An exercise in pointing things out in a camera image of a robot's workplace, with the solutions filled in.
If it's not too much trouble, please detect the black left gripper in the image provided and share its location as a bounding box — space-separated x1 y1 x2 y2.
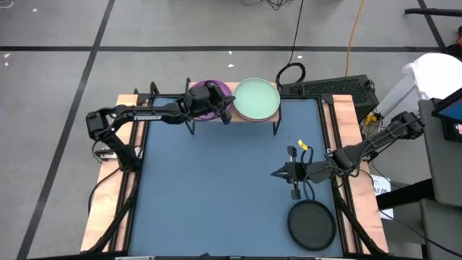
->
182 81 235 126

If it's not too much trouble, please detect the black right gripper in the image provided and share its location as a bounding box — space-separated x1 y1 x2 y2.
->
271 145 318 200

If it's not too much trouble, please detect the mint green plate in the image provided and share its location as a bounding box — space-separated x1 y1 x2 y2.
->
232 77 282 121

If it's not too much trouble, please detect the wooden shelf with black legs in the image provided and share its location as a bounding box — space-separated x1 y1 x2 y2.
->
182 77 283 137

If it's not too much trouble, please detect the dark grey plate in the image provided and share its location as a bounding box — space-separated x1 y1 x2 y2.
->
287 199 337 252

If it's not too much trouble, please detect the blue table mat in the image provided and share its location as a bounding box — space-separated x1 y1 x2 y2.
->
128 96 344 258

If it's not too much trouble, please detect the white paper sheet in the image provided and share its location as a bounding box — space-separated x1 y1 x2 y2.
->
371 174 395 221

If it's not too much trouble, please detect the grey cabinet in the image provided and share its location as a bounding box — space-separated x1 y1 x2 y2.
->
418 97 462 260

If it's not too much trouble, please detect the black tablet screen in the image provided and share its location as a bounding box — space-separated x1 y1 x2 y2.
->
431 88 462 142

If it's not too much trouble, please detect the white cloth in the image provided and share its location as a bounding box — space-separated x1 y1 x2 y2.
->
402 53 462 102

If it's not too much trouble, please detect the black hanging cable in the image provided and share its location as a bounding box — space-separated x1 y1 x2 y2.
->
275 0 307 87

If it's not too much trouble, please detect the yellow hanging cable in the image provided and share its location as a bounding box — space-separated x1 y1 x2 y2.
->
344 0 365 77

